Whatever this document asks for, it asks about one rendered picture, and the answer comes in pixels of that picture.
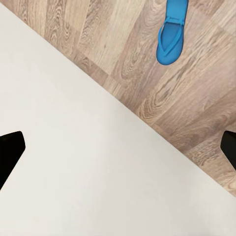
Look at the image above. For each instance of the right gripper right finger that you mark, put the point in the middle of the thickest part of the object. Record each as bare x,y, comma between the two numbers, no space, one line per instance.
228,146

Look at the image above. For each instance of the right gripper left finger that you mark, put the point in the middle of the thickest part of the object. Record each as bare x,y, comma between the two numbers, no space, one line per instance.
12,147

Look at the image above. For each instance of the sandal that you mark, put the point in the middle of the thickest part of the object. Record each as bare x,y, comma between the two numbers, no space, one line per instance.
171,38

